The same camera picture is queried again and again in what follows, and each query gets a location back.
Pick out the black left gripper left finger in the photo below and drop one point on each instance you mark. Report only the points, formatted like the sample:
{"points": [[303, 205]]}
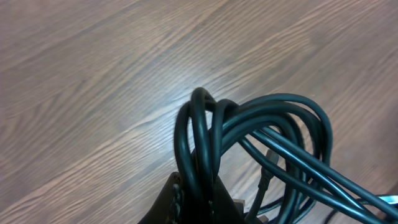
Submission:
{"points": [[167, 206]]}

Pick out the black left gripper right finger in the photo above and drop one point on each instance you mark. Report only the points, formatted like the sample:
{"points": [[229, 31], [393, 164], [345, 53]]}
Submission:
{"points": [[225, 209]]}

